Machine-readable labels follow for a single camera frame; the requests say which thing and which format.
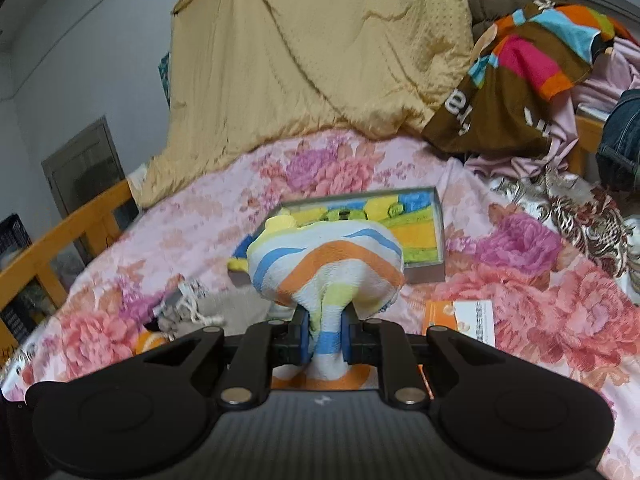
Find grey wall panel door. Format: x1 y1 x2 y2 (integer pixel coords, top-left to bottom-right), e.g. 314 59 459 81
41 116 126 221

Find blue jeans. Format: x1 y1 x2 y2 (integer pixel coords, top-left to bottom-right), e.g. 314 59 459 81
595 89 640 193

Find orange and white card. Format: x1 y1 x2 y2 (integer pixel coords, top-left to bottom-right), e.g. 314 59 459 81
422 299 497 348

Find beige drawstring pouch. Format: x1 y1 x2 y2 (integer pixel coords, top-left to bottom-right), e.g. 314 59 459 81
157 282 273 338

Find gold brocade cloth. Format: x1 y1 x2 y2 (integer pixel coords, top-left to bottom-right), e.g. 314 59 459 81
487 167 640 306

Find wooden bed rail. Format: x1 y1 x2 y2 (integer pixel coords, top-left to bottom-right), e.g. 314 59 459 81
0 180 138 346

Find teal patterned cloth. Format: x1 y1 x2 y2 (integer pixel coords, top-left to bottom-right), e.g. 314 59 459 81
159 52 173 108

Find striped terry towel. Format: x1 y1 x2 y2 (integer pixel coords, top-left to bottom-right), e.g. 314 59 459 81
246 217 407 392

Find yellow quilted blanket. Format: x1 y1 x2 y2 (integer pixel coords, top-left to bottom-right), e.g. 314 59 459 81
137 0 476 208

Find grey tray with cartoon lining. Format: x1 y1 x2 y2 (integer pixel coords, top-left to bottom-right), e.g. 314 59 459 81
227 191 438 273

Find black plastic crate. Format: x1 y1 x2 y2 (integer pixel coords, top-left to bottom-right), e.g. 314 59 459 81
0 214 33 266

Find pink floral bedsheet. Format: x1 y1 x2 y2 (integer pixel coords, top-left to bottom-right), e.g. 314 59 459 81
0 127 640 431

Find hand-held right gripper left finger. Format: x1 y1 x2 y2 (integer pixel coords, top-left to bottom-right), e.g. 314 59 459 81
131 305 313 408

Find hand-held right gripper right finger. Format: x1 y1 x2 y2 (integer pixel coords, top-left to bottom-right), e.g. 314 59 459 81
341 307 506 406

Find brown multicolour striped cloth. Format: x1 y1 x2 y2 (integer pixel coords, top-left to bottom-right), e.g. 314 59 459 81
421 2 618 156

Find wooden furniture frame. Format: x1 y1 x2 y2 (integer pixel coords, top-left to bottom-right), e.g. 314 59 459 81
567 110 608 176

